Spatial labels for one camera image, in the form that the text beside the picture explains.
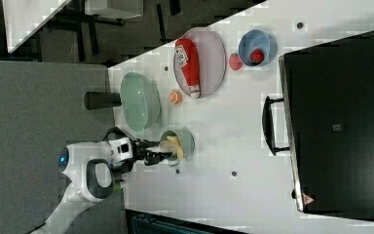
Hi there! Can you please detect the green mug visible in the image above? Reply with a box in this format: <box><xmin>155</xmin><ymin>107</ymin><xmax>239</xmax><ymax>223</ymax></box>
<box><xmin>161</xmin><ymin>129</ymin><xmax>195</xmax><ymax>167</ymax></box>

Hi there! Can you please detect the green marker pen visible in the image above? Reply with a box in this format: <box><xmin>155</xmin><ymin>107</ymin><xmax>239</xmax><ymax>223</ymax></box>
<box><xmin>114</xmin><ymin>181</ymin><xmax>126</xmax><ymax>191</ymax></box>

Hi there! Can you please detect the yellow plush peeled banana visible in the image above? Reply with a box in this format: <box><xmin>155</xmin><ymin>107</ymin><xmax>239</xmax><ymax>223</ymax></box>
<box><xmin>160</xmin><ymin>136</ymin><xmax>184</xmax><ymax>160</ymax></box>

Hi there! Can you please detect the red plush ketchup bottle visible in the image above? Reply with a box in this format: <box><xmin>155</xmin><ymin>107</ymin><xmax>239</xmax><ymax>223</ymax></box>
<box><xmin>174</xmin><ymin>38</ymin><xmax>201</xmax><ymax>98</ymax></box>

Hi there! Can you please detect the orange slice toy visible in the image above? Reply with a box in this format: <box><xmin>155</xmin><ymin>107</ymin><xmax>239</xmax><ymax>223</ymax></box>
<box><xmin>168</xmin><ymin>90</ymin><xmax>182</xmax><ymax>104</ymax></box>

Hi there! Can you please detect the blue bowl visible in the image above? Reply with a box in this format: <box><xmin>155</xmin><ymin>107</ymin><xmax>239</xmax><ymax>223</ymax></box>
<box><xmin>238</xmin><ymin>29</ymin><xmax>278</xmax><ymax>66</ymax></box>

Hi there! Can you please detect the green colander bowl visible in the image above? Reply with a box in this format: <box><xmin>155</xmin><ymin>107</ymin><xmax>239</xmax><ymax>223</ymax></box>
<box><xmin>120</xmin><ymin>72</ymin><xmax>161</xmax><ymax>132</ymax></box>

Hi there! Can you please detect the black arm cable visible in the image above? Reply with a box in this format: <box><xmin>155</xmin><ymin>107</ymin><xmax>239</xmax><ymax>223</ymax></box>
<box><xmin>101</xmin><ymin>126</ymin><xmax>134</xmax><ymax>142</ymax></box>

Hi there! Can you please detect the red strawberry toy in bowl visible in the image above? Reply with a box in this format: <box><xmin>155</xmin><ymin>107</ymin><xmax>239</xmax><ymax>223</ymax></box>
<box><xmin>250</xmin><ymin>49</ymin><xmax>264</xmax><ymax>63</ymax></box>

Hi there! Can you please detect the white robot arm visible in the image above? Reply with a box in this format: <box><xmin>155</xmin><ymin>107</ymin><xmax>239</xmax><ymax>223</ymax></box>
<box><xmin>28</xmin><ymin>136</ymin><xmax>172</xmax><ymax>234</ymax></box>

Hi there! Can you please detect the white side table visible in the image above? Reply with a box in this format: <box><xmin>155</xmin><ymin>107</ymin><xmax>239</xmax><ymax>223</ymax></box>
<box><xmin>2</xmin><ymin>0</ymin><xmax>71</xmax><ymax>53</ymax></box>

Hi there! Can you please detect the red strawberry toy on table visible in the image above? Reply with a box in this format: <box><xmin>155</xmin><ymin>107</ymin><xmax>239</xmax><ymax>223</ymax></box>
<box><xmin>229</xmin><ymin>54</ymin><xmax>243</xmax><ymax>71</ymax></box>

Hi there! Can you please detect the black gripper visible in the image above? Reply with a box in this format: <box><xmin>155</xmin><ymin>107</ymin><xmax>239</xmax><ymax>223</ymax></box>
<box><xmin>131</xmin><ymin>138</ymin><xmax>172</xmax><ymax>166</ymax></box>

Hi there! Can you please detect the black cylinder cup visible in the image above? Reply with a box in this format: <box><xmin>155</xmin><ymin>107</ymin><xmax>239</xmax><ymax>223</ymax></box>
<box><xmin>84</xmin><ymin>92</ymin><xmax>122</xmax><ymax>110</ymax></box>

